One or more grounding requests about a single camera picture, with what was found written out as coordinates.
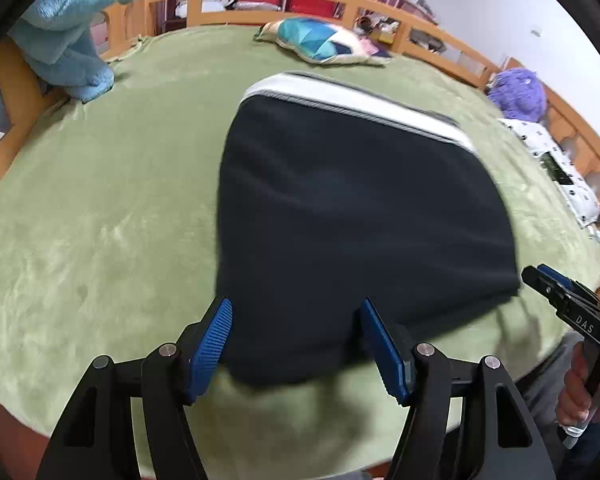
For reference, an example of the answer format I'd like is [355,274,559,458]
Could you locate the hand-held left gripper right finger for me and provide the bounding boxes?
[357,299,558,480]

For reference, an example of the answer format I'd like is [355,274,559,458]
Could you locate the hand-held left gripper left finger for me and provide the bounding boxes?
[36,297,233,480]

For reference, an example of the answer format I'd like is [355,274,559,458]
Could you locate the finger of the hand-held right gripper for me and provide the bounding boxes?
[536,263,600,307]
[521,267,570,315]

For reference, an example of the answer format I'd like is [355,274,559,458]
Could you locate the black pants with white stripe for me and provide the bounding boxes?
[215,71,521,388]

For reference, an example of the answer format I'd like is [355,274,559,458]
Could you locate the person's right hand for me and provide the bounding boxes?
[555,340,600,428]

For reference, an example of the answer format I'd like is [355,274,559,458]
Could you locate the person's grey trousers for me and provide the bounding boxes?
[517,342,581,436]

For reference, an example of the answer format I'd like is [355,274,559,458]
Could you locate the white patterned cloth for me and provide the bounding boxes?
[497,117,600,226]

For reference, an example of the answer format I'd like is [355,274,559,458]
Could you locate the green fleece blanket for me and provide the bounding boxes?
[0,25,600,480]

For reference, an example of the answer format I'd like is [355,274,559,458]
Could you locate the purple plush toy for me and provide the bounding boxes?
[487,67,548,123]

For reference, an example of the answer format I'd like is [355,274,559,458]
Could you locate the cluttered white desk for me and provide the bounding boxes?
[352,0,446,56]

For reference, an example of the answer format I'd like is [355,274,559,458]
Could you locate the geometric blue pink cushion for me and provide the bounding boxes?
[254,16,392,67]

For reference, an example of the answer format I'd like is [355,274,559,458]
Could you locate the white bag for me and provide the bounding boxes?
[175,0,233,17]

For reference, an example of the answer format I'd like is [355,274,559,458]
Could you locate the light blue plush toy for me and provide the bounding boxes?
[7,0,147,105]

